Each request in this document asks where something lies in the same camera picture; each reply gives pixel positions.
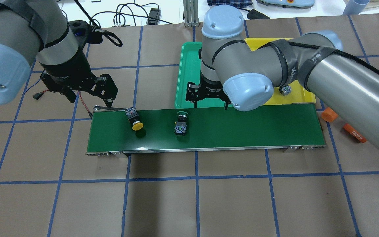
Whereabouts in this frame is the blue plastic cup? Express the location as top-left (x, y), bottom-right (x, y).
top-left (342, 0), bottom-right (370, 15)

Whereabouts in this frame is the yellow push button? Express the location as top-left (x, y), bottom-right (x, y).
top-left (125, 107), bottom-right (143, 131)
top-left (278, 85), bottom-right (292, 96)

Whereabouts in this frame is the orange cylinder with 4680 print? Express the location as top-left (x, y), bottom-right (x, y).
top-left (343, 123), bottom-right (367, 143)

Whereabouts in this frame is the green push button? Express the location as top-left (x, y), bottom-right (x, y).
top-left (174, 111), bottom-right (189, 136)

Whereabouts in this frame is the robot left arm silver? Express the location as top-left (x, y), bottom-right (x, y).
top-left (0, 0), bottom-right (118, 107)

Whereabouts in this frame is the green plastic tray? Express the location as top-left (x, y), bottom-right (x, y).
top-left (174, 41), bottom-right (229, 109)

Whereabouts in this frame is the yellow plastic tray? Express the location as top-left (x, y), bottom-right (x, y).
top-left (245, 37), bottom-right (316, 106)

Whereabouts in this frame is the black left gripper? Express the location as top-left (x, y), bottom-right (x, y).
top-left (40, 50), bottom-right (118, 108)

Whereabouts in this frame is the green conveyor belt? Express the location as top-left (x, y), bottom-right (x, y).
top-left (86, 104), bottom-right (326, 156)

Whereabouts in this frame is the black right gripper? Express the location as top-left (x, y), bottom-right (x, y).
top-left (185, 74), bottom-right (230, 110)

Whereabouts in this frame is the aluminium frame post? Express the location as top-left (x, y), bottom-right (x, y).
top-left (183, 0), bottom-right (200, 28)

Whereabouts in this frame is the red black power wire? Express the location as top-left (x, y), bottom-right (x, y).
top-left (32, 89), bottom-right (93, 119)

